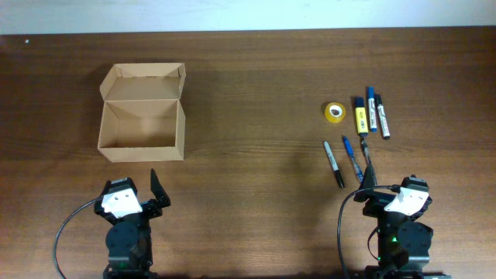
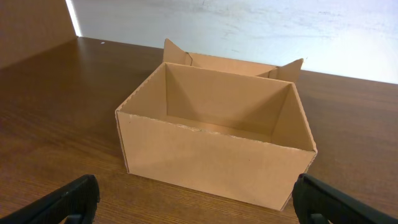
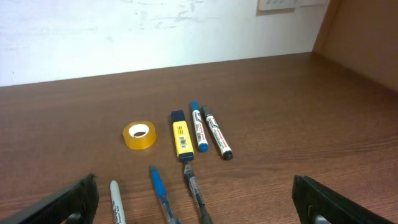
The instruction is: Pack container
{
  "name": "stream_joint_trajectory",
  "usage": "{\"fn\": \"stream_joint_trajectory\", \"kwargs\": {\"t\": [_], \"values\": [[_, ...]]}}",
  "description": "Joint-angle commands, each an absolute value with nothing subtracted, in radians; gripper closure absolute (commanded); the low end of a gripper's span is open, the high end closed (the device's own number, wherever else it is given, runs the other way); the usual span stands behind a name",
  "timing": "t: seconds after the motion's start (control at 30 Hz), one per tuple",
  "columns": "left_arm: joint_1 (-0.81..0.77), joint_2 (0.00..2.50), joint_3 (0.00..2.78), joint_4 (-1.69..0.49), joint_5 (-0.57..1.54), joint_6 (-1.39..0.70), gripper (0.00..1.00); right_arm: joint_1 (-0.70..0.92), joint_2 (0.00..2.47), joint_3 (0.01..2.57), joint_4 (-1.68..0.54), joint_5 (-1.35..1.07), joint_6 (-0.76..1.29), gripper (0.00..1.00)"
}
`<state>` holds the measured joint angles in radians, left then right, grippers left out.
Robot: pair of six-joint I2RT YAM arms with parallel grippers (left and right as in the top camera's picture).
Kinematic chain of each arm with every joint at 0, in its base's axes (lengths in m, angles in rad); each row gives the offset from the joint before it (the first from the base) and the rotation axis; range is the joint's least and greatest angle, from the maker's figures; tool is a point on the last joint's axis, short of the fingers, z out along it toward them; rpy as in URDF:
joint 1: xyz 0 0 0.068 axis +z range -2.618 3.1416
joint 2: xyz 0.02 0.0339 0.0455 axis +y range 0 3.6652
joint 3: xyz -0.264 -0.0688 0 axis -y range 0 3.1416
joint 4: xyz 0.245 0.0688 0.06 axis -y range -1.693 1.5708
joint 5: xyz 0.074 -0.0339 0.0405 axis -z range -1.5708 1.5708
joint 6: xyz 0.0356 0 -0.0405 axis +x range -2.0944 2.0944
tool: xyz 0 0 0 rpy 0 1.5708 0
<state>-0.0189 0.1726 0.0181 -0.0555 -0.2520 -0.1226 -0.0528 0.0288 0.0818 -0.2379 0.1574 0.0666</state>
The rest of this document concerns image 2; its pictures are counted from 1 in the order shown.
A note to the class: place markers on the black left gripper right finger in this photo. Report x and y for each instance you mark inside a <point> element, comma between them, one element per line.
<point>317,202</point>

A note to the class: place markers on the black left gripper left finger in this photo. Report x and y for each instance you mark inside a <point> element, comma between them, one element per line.
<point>75,202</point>

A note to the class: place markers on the open brown cardboard box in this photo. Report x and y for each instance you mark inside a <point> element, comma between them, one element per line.
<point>226,127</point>

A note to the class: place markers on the brown cardboard side panel left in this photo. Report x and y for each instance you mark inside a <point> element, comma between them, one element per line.
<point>29,27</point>

